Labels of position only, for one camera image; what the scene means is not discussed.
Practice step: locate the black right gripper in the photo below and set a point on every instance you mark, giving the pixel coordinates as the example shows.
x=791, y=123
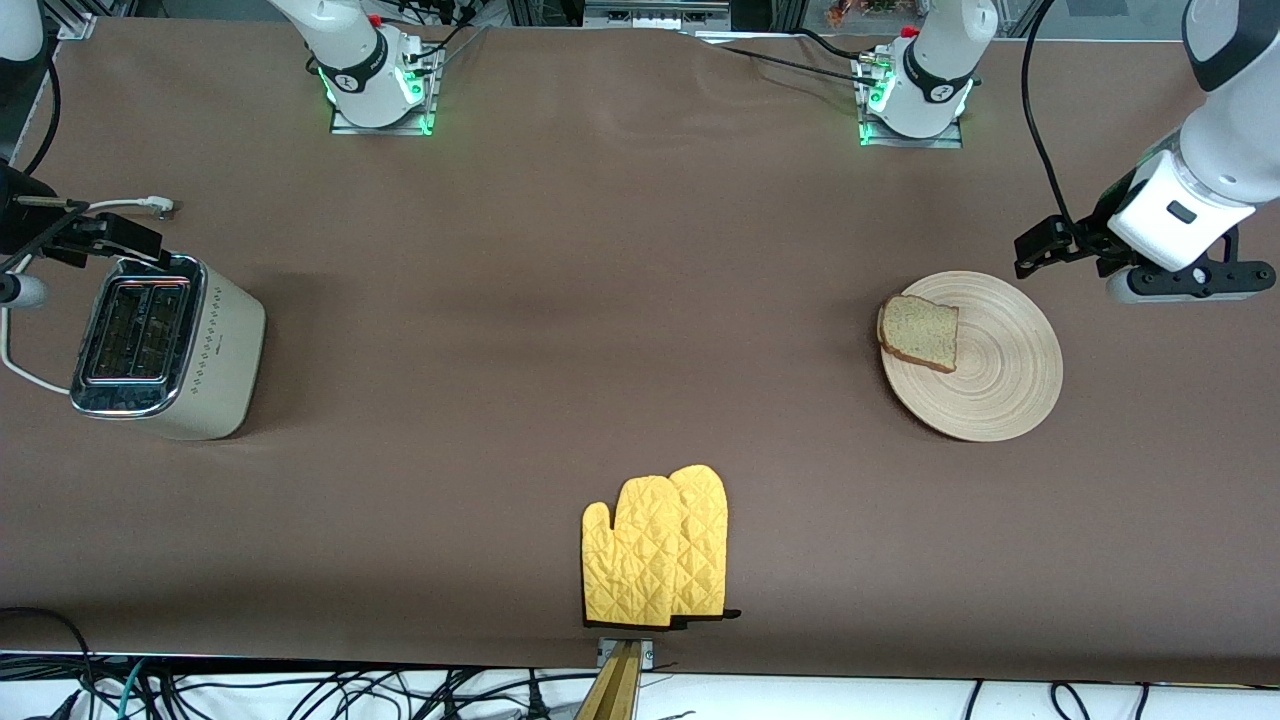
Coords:
x=22, y=222

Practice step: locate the round wooden plate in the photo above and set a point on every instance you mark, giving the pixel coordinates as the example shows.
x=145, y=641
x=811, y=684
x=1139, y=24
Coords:
x=1000, y=370

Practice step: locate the metal beam bracket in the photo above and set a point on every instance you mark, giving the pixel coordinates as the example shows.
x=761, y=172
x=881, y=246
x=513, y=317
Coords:
x=646, y=655

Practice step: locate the brown table cover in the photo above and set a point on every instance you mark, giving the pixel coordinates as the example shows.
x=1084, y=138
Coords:
x=640, y=250

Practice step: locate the wooden beam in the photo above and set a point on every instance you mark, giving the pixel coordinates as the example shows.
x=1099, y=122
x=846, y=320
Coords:
x=612, y=690

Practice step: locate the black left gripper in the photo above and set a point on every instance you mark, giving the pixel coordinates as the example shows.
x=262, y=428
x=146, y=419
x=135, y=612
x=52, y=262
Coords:
x=1101, y=231

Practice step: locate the yellow quilted oven mitt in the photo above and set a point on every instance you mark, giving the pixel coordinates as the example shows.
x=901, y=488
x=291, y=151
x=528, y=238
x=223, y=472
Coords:
x=630, y=560
x=705, y=540

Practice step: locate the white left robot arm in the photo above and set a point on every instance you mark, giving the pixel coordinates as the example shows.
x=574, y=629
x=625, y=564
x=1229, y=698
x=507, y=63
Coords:
x=940, y=60

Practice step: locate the grey equipment box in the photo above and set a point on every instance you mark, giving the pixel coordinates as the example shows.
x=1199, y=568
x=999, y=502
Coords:
x=650, y=12

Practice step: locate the cream and chrome toaster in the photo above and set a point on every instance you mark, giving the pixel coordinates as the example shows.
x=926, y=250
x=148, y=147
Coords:
x=225, y=350

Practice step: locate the aluminium frame profile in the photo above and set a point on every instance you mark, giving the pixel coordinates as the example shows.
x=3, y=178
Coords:
x=75, y=20

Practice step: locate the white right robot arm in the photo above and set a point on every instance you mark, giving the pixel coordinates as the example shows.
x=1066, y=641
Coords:
x=350, y=60

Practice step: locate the brown bread slice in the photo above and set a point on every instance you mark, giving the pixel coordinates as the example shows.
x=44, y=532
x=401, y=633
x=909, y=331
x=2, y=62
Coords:
x=918, y=332

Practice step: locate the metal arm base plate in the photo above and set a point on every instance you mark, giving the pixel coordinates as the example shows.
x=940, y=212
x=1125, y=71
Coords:
x=430, y=95
x=915, y=142

